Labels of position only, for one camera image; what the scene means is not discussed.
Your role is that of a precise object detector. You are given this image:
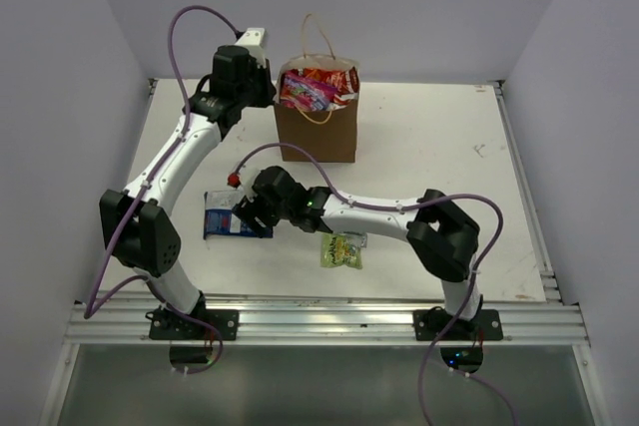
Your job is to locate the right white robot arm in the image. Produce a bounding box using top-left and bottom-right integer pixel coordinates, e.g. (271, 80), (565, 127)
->
(228, 166), (482, 339)

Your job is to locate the aluminium rail frame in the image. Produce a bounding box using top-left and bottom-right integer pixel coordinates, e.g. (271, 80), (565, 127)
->
(43, 83), (610, 425)

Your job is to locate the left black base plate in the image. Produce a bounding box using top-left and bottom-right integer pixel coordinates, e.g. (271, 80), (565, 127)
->
(145, 307), (240, 341)

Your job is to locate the red Doritos chip bag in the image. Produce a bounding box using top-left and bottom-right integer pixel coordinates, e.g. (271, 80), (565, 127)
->
(286, 68), (360, 110)

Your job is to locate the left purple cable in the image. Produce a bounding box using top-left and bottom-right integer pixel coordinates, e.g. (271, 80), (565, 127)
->
(83, 5), (250, 375)

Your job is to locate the green gummy candy bag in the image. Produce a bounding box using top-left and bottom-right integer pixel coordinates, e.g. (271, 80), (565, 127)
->
(319, 232), (367, 269)

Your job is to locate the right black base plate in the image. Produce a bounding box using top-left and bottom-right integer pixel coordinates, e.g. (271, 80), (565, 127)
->
(412, 306), (504, 342)

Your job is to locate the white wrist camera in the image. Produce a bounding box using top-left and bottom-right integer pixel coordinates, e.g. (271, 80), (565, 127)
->
(227, 168), (259, 200)
(235, 27), (267, 68)

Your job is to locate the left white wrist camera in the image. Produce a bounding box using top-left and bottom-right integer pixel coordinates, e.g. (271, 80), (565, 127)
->
(235, 27), (267, 68)

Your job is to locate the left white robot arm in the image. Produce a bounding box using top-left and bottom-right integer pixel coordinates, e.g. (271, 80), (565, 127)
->
(99, 43), (276, 339)

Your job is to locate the blue snack bag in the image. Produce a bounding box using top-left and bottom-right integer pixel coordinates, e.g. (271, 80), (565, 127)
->
(203, 189), (258, 239)

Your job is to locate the purple Fox's candy bag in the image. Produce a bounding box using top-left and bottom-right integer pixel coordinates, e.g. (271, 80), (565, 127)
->
(279, 72), (336, 112)

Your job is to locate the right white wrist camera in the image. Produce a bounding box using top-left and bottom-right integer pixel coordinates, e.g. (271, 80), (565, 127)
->
(227, 168), (259, 200)

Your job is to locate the brown paper bag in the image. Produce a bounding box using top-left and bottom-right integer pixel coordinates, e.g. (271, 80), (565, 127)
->
(275, 13), (359, 164)

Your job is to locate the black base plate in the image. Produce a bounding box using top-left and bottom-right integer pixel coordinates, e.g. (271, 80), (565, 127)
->
(145, 307), (240, 341)
(412, 306), (504, 342)

